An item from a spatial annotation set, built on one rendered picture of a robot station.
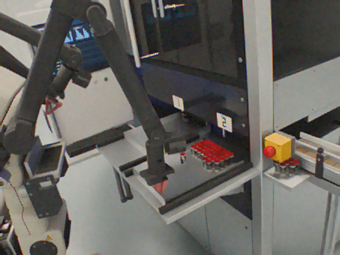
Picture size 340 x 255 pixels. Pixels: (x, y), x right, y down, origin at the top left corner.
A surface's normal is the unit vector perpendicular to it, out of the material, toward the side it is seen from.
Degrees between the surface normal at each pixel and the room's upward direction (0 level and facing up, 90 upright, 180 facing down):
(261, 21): 90
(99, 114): 90
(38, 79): 95
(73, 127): 90
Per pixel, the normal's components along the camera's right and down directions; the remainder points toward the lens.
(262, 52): 0.51, 0.29
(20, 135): 0.31, 0.46
